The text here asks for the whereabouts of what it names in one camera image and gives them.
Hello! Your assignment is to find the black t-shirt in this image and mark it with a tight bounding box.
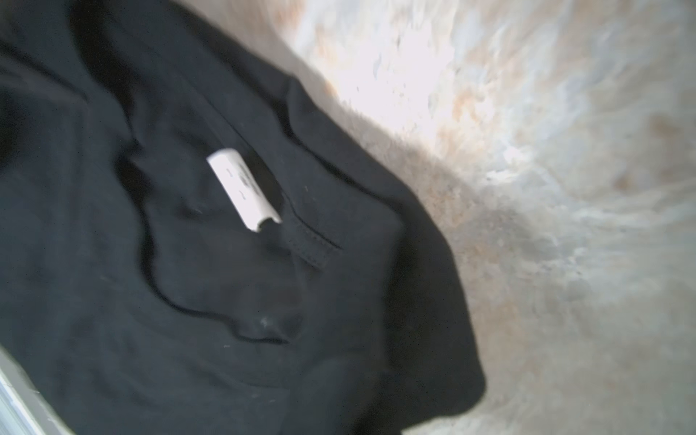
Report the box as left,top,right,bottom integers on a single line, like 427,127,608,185
1,1,486,434

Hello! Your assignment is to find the aluminium frame rail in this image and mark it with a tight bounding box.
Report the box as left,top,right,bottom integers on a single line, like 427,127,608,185
1,348,74,435

